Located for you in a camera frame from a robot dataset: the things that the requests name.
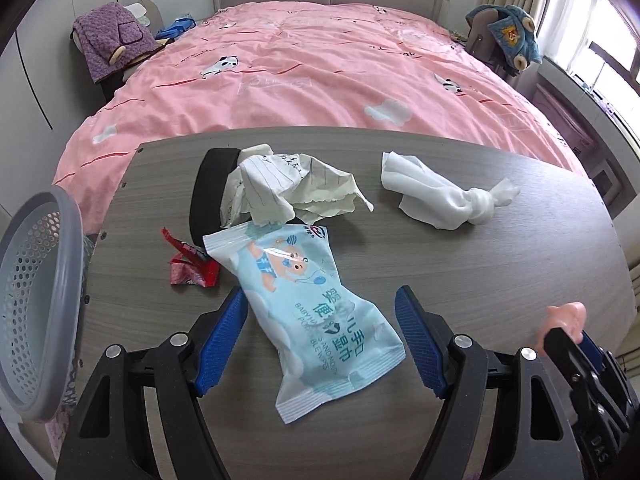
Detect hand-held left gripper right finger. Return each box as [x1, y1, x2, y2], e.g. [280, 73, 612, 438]
[395, 285, 586, 480]

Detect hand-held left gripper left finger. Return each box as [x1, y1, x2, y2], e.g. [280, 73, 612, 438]
[55, 285, 249, 480]

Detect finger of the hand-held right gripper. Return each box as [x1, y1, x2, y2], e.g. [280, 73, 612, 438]
[580, 340, 621, 376]
[544, 327, 593, 391]

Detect pink rubber toy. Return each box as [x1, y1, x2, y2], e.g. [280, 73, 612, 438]
[538, 301, 588, 346]

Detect light blue wet wipes packet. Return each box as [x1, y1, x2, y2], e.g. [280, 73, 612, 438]
[202, 222, 407, 426]

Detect grey-blue perforated plastic basket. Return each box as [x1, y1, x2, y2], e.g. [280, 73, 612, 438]
[0, 186, 96, 423]

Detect red candy wrapper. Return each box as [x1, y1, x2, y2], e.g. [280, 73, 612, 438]
[160, 226, 221, 288]

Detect white knotted wipe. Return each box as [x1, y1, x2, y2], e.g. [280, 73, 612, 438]
[381, 151, 522, 232]

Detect crumpled striped white paper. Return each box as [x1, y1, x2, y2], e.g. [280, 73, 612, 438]
[218, 143, 375, 228]

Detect purple fleece clothing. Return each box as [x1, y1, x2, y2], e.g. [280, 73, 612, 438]
[44, 400, 76, 466]

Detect grey chair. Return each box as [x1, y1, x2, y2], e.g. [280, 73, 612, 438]
[70, 0, 166, 103]

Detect bed with pink duvet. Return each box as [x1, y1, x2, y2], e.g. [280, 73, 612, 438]
[52, 2, 598, 233]

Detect mauve chair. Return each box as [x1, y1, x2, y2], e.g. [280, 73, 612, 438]
[466, 10, 521, 78]

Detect white wardrobe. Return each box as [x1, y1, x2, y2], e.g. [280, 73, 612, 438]
[0, 10, 91, 221]

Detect window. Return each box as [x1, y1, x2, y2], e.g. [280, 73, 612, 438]
[535, 0, 640, 136]

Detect blue bag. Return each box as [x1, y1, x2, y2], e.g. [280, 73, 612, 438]
[155, 12, 197, 41]

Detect chair with blue plush jacket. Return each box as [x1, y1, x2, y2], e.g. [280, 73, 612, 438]
[467, 4, 543, 77]

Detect purple fleece garment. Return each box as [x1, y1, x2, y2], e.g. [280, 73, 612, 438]
[74, 2, 157, 83]

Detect white patterned cloth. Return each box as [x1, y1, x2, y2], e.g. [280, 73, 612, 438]
[122, 2, 151, 26]

